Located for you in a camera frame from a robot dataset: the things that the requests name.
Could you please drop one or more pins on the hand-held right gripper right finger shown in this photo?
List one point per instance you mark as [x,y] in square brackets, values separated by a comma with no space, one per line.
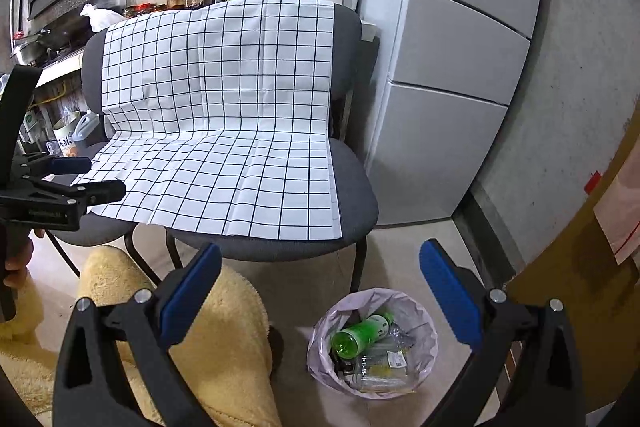
[450,294]

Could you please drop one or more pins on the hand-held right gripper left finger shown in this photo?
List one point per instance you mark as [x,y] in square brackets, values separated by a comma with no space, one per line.
[192,297]

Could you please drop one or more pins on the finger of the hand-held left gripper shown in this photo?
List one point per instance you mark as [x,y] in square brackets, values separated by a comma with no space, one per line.
[70,165]
[102,193]

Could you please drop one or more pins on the green plastic bottle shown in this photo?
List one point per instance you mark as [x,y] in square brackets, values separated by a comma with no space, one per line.
[357,334]

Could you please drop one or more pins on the clear plastic container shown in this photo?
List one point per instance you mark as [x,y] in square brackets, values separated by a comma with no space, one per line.
[385,372]

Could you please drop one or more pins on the white lined waste bin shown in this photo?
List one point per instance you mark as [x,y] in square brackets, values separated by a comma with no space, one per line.
[325,312]

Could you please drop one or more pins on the person's left hand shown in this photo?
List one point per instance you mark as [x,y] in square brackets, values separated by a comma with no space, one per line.
[20,269]

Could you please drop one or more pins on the printed paper tub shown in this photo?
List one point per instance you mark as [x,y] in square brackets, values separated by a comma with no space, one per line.
[66,139]

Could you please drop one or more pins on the grey office chair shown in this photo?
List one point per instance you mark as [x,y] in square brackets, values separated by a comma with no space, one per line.
[357,187]
[105,229]

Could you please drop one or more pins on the white kitchen counter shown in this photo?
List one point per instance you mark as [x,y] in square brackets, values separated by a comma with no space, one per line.
[57,69]

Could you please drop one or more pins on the steel pot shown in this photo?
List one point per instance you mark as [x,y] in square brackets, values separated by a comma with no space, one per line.
[25,49]

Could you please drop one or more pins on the brown cardboard box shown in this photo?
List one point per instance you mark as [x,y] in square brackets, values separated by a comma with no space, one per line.
[575,282]

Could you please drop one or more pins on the black wok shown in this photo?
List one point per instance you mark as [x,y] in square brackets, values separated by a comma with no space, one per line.
[55,39]

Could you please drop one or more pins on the white plastic bag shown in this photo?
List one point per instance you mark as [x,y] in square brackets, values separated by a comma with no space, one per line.
[102,19]

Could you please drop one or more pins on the white black checkered cloth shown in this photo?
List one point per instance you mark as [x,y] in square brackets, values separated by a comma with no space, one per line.
[225,107]

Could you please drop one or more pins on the red lid sauce jar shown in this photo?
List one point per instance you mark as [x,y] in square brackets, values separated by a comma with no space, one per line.
[176,1]

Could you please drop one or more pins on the white refrigerator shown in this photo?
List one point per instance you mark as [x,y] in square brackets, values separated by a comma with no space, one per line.
[450,57]

